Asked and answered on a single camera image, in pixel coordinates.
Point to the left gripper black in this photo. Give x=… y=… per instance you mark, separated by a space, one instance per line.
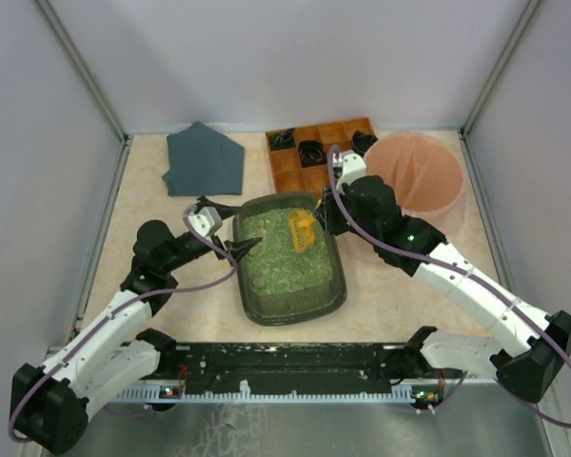
x=217 y=234

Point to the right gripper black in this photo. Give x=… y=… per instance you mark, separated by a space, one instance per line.
x=333 y=215

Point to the yellow litter scoop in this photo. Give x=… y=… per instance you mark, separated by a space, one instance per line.
x=301 y=223

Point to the trash bin with pink bag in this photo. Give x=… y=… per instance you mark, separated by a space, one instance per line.
x=425 y=175

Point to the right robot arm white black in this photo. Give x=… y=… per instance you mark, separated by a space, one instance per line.
x=524 y=346

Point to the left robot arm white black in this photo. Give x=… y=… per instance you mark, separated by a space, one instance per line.
x=52 y=404

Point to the green litter pellets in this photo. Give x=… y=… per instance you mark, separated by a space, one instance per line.
x=273 y=267

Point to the orange wooden compartment tray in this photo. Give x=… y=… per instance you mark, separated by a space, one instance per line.
x=298 y=155

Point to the rolled tie orange pattern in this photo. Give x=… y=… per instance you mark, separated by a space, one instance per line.
x=311 y=153

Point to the folded grey-blue cloth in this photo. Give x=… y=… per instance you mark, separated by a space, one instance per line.
x=203 y=161

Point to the rolled tie green pattern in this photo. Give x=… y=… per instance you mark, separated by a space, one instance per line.
x=283 y=139

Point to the rolled tie dark grey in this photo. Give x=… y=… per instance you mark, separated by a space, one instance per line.
x=361 y=142

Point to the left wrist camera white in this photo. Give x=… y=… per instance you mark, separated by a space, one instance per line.
x=204 y=221

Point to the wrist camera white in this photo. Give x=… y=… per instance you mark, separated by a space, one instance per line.
x=204 y=221
x=348 y=166

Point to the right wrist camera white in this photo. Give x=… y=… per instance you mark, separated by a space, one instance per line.
x=348 y=166

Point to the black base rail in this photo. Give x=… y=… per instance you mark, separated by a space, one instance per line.
x=262 y=373

